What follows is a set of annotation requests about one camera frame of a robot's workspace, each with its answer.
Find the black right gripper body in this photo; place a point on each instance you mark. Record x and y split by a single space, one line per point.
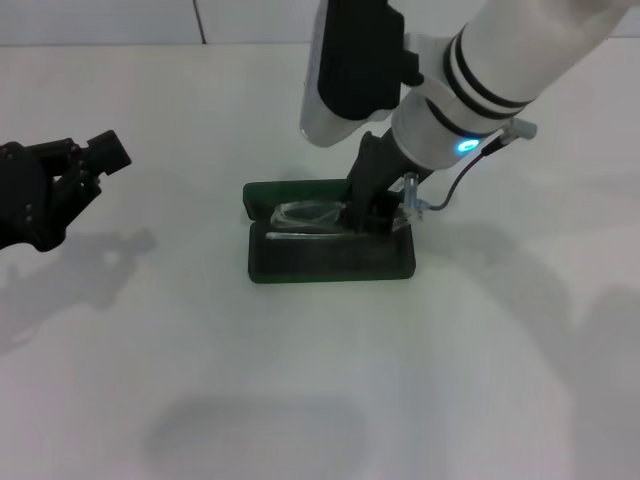
372 175

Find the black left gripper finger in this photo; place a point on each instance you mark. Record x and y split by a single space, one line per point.
75 200
107 152

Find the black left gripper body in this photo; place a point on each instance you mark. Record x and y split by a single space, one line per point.
20 200

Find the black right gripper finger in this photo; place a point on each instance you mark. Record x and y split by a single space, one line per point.
385 215
356 217

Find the green glasses case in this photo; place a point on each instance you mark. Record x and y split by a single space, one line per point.
325 260

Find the clear plastic glasses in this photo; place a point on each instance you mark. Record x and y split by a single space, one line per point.
300 215

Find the silver right connector post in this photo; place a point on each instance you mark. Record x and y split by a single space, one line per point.
412 200

